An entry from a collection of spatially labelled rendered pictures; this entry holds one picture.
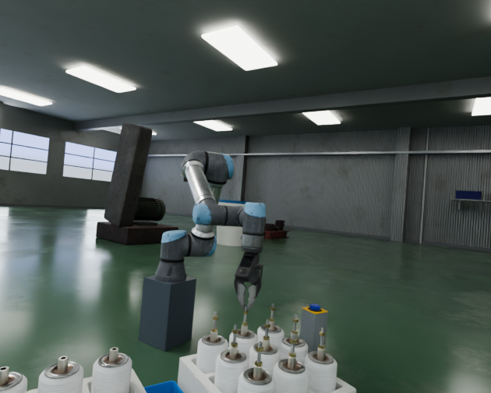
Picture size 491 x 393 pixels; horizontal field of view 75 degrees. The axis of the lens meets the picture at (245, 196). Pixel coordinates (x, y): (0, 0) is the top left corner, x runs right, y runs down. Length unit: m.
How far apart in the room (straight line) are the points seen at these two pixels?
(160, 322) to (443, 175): 8.86
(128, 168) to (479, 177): 8.17
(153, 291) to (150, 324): 0.16
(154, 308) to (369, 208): 8.68
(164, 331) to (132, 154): 3.26
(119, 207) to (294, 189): 6.93
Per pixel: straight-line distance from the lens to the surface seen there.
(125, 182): 4.63
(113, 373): 0.98
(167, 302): 1.57
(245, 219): 1.10
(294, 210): 10.55
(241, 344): 1.15
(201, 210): 1.11
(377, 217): 9.84
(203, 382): 1.06
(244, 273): 1.04
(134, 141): 4.57
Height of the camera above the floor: 0.69
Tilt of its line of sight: 1 degrees up
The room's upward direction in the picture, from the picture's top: 5 degrees clockwise
